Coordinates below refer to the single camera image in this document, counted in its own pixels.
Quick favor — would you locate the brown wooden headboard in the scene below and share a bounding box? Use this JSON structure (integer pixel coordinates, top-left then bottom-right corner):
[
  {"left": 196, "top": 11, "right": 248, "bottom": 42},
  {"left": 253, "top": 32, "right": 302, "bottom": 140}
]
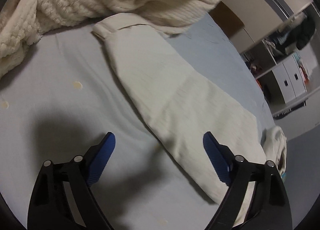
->
[{"left": 209, "top": 2, "right": 245, "bottom": 39}]

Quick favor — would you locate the cream fluffy knit blanket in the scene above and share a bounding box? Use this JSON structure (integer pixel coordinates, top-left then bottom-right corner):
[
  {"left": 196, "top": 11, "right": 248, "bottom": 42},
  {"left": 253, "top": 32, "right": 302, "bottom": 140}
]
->
[{"left": 0, "top": 0, "right": 228, "bottom": 78}]

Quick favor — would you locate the white drawer cabinet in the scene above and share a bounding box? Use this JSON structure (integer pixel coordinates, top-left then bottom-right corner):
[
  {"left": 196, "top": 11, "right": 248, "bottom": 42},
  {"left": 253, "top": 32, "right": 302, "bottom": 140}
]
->
[{"left": 272, "top": 55, "right": 306, "bottom": 103}]

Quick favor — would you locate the black Yonex racket bag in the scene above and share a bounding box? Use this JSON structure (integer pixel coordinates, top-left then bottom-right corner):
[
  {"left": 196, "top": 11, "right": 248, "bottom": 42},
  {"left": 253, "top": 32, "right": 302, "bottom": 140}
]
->
[{"left": 273, "top": 101, "right": 306, "bottom": 120}]

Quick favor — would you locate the light blue bed sheet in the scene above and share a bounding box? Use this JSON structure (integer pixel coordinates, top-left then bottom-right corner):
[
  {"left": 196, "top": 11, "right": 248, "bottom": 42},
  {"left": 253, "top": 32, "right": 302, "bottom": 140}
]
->
[{"left": 0, "top": 11, "right": 276, "bottom": 230}]

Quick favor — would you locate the white wardrobe shelf unit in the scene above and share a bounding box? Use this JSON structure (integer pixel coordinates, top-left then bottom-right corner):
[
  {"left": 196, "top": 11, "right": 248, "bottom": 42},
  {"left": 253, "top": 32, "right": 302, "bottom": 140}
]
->
[{"left": 241, "top": 3, "right": 319, "bottom": 108}]

